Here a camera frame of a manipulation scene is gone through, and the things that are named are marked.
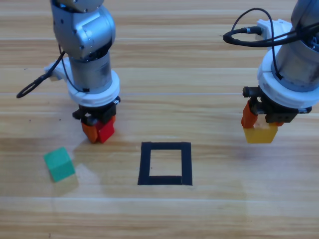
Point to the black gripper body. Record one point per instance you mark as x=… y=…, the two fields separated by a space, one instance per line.
x=279 y=115
x=102 y=112

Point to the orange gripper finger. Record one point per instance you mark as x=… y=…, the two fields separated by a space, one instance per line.
x=248 y=119
x=90 y=133
x=113 y=120
x=279 y=123

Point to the red cube block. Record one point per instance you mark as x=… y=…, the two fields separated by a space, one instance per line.
x=106 y=133

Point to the yellow cube block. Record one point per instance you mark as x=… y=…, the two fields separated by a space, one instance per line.
x=260 y=135

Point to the green cube block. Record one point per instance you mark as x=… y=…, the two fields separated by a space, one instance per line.
x=58 y=164

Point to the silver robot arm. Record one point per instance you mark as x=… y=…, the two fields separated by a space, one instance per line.
x=296 y=67
x=82 y=37

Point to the black tape square outline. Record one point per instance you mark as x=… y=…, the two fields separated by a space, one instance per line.
x=144 y=161

